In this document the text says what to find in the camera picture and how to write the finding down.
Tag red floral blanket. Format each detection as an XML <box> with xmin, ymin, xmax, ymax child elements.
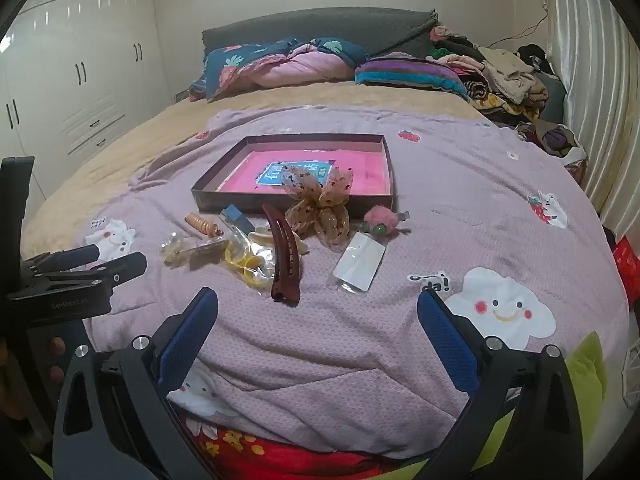
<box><xmin>180</xmin><ymin>405</ymin><xmax>451</xmax><ymax>480</ymax></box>

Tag maroon long hair clip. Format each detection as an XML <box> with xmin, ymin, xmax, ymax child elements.
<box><xmin>262</xmin><ymin>203</ymin><xmax>303</xmax><ymax>307</ymax></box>

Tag black wall cable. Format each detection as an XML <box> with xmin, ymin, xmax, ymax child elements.
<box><xmin>492</xmin><ymin>7</ymin><xmax>551</xmax><ymax>46</ymax></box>

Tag cream dotted hair claw clip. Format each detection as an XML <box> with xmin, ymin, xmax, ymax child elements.
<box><xmin>248</xmin><ymin>225</ymin><xmax>308</xmax><ymax>256</ymax></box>

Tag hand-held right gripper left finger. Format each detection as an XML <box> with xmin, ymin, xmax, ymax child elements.
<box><xmin>52</xmin><ymin>287</ymin><xmax>221</xmax><ymax>480</ymax></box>

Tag green cloth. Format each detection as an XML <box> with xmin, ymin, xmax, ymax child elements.
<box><xmin>565</xmin><ymin>332</ymin><xmax>631</xmax><ymax>431</ymax></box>

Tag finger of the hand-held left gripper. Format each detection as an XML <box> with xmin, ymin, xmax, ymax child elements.
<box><xmin>20</xmin><ymin>244</ymin><xmax>107</xmax><ymax>273</ymax></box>
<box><xmin>7</xmin><ymin>251</ymin><xmax>148</xmax><ymax>298</ymax></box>

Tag pink tray box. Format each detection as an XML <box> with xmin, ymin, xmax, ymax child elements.
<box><xmin>191</xmin><ymin>133</ymin><xmax>396</xmax><ymax>213</ymax></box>

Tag clear plastic hair clip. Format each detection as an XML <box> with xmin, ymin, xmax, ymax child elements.
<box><xmin>160</xmin><ymin>230</ymin><xmax>231</xmax><ymax>267</ymax></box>

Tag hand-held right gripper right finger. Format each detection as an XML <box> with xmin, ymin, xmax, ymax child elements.
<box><xmin>416</xmin><ymin>287</ymin><xmax>596</xmax><ymax>480</ymax></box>

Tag blue and pink strawberry quilt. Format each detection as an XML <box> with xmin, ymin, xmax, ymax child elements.
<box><xmin>191</xmin><ymin>36</ymin><xmax>371</xmax><ymax>101</ymax></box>

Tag orange spiral hair tie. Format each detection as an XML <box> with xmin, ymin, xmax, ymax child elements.
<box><xmin>185</xmin><ymin>213</ymin><xmax>221</xmax><ymax>238</ymax></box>

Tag brown sheer dotted hair bow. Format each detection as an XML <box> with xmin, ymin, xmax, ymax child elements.
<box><xmin>281</xmin><ymin>164</ymin><xmax>355</xmax><ymax>252</ymax></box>

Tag person's left hand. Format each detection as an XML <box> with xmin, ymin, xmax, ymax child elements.
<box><xmin>45</xmin><ymin>336</ymin><xmax>66</xmax><ymax>387</ymax></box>

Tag white striped curtain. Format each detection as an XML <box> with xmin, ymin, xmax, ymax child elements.
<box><xmin>542</xmin><ymin>0</ymin><xmax>640</xmax><ymax>221</ymax></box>

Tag striped folded towel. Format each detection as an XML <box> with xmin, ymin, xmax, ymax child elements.
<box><xmin>354</xmin><ymin>56</ymin><xmax>471</xmax><ymax>101</ymax></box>

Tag pink fluffy hair clip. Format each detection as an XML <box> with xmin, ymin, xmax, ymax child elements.
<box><xmin>361</xmin><ymin>207</ymin><xmax>412</xmax><ymax>237</ymax></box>

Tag pile of clothes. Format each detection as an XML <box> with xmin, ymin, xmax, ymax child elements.
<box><xmin>427</xmin><ymin>25</ymin><xmax>588</xmax><ymax>161</ymax></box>

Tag yellow hair ties in bag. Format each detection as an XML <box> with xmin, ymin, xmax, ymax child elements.
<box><xmin>222</xmin><ymin>232</ymin><xmax>278</xmax><ymax>291</ymax></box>

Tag white card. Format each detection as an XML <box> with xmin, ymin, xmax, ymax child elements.
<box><xmin>332</xmin><ymin>231</ymin><xmax>388</xmax><ymax>293</ymax></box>

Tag blue transparent plastic box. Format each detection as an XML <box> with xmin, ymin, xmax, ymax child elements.
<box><xmin>220</xmin><ymin>204</ymin><xmax>253</xmax><ymax>233</ymax></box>

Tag white wardrobe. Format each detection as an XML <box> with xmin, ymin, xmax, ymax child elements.
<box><xmin>0</xmin><ymin>0</ymin><xmax>173</xmax><ymax>201</ymax></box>

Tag grey padded headboard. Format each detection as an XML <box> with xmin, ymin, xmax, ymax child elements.
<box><xmin>201</xmin><ymin>7</ymin><xmax>438</xmax><ymax>58</ymax></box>

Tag red bag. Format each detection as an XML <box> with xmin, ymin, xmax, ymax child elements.
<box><xmin>612</xmin><ymin>235</ymin><xmax>640</xmax><ymax>306</ymax></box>

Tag purple cartoon print blanket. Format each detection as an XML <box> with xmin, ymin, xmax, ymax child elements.
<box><xmin>82</xmin><ymin>105</ymin><xmax>631</xmax><ymax>461</ymax></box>

